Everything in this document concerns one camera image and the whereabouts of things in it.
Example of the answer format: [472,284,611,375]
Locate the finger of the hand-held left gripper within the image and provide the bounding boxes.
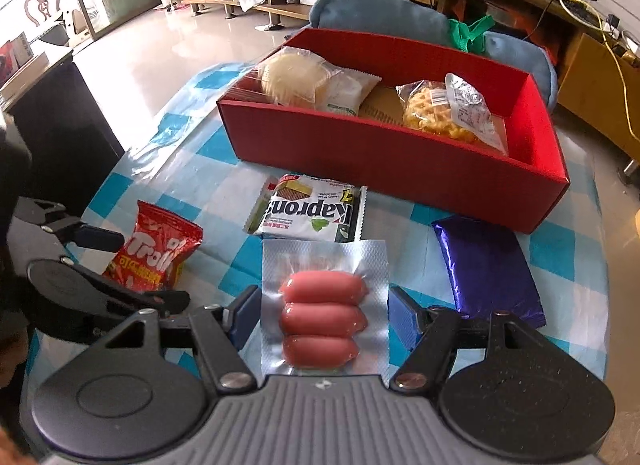
[42,221,125,254]
[97,275,192,320]

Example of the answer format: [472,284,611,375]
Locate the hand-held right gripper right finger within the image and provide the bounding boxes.
[389,286,558,392]

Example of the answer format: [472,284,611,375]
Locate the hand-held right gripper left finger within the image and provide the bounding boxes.
[95,285,262,392]

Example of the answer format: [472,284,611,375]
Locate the red gummy candy packet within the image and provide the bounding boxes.
[102,200,205,292]

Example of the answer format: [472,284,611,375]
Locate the vacuum sausage pack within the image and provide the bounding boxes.
[261,238,391,376]

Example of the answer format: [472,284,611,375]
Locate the red cardboard box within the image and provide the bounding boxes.
[216,28,571,235]

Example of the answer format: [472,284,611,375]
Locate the clear yellow waffle snack packet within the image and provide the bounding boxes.
[395,72,508,153]

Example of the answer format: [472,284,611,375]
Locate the silver white snack packet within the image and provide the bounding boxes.
[317,68,383,117]

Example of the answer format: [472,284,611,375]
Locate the clear round cake packet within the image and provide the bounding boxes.
[257,46,346,106]

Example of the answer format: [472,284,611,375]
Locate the blue white checked tablecloth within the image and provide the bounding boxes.
[27,62,611,396]

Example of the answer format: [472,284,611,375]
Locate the purple foil packet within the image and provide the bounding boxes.
[432,215,547,330]

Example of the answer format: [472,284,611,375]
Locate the green white wafer packet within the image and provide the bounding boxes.
[245,174,368,243]

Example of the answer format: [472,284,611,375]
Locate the green fabric bag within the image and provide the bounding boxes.
[447,15,496,53]

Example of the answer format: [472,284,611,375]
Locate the blue cushion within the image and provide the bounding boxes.
[307,0,558,111]

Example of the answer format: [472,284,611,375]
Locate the wooden low shelf unit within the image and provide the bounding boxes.
[175,0,640,166]

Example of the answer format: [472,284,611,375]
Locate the yellow cable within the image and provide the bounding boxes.
[530,0,640,146]

